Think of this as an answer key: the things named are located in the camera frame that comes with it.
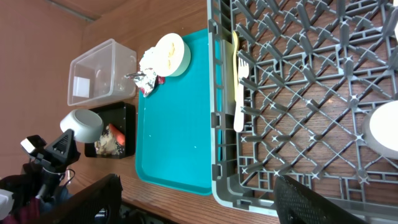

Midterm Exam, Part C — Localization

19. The white bowl with peanuts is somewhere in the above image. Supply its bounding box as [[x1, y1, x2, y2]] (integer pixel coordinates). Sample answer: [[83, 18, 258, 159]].
[[154, 33, 191, 77]]

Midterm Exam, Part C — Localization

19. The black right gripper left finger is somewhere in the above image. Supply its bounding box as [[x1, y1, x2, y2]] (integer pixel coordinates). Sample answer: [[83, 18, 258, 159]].
[[28, 174, 123, 224]]

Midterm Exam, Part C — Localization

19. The white plastic cup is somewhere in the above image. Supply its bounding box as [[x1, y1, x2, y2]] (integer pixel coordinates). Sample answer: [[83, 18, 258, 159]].
[[361, 100, 397, 159]]

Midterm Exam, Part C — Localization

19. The black tray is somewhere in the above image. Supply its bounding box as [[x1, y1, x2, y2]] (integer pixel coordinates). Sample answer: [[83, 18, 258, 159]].
[[85, 101, 136, 159]]

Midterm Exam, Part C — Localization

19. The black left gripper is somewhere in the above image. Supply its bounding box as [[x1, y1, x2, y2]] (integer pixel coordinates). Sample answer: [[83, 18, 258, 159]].
[[28, 129, 81, 184]]

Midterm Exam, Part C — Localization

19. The rice and peanut pile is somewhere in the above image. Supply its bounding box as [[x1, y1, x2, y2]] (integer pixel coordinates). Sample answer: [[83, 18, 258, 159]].
[[94, 125, 123, 156]]

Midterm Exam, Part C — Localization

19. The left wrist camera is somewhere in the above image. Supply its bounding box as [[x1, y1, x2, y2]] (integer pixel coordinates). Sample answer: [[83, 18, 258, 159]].
[[20, 135, 47, 154]]

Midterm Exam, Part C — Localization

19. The teal plastic tray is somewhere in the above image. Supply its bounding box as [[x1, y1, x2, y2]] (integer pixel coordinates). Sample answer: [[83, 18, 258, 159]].
[[135, 29, 212, 195]]

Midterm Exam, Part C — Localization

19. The grey bowl with rice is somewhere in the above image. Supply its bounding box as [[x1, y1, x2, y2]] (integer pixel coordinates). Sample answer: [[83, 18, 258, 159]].
[[60, 109, 104, 143]]

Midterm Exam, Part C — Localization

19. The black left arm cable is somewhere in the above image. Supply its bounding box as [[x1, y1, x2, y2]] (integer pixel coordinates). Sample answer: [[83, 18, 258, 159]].
[[55, 167, 77, 189]]

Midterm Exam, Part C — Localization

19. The white napkin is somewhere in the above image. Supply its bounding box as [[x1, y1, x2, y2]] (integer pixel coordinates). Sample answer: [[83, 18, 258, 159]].
[[139, 47, 158, 71]]

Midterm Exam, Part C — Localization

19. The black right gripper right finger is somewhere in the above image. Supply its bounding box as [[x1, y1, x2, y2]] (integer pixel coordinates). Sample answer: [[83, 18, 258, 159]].
[[274, 175, 366, 224]]

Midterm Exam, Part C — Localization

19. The orange carrot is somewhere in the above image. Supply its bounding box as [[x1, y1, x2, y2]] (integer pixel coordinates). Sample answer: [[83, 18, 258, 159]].
[[108, 124, 126, 146]]

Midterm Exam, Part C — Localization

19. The foil wrapper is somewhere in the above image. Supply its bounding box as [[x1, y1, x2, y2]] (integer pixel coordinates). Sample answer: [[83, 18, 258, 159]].
[[125, 68, 165, 97]]

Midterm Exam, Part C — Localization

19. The clear plastic bin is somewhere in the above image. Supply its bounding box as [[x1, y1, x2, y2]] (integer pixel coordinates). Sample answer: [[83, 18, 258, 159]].
[[67, 39, 137, 106]]

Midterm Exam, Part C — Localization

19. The yellow plastic spoon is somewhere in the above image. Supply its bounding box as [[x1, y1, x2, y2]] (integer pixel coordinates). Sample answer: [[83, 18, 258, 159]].
[[232, 30, 239, 101]]

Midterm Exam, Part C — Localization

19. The white plastic fork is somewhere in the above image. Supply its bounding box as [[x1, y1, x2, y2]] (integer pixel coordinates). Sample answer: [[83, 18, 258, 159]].
[[234, 58, 250, 133]]

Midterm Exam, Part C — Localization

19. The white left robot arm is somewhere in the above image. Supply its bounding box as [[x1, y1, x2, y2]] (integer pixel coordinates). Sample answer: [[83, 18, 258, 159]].
[[1, 129, 80, 223]]

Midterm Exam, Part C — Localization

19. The grey dishwasher rack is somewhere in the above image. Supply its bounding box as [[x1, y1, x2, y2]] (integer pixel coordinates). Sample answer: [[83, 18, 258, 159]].
[[207, 0, 397, 222]]

